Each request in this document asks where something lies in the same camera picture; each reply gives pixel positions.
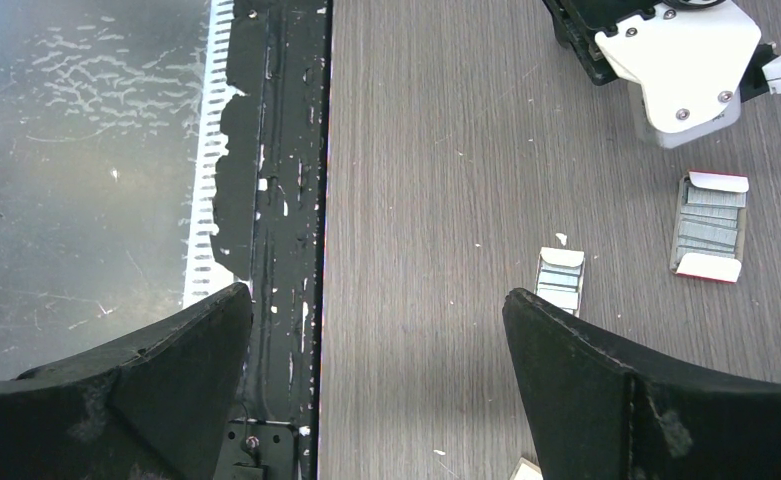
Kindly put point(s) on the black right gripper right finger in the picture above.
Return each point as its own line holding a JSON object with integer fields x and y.
{"x": 600, "y": 406}

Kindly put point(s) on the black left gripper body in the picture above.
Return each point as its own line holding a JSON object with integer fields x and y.
{"x": 576, "y": 23}

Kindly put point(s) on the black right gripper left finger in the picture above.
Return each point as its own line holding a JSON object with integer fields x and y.
{"x": 152, "y": 404}

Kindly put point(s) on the white staple box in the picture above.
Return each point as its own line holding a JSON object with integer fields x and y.
{"x": 526, "y": 470}

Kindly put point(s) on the slotted cable duct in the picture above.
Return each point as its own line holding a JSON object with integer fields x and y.
{"x": 203, "y": 274}

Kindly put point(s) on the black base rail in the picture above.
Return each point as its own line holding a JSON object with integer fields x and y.
{"x": 269, "y": 211}

